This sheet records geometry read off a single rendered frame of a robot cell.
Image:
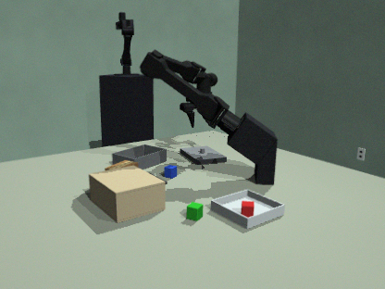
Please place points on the brown cardboard box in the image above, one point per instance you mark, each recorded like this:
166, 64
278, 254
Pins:
122, 164

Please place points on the small blue block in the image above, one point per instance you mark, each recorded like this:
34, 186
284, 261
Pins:
170, 171

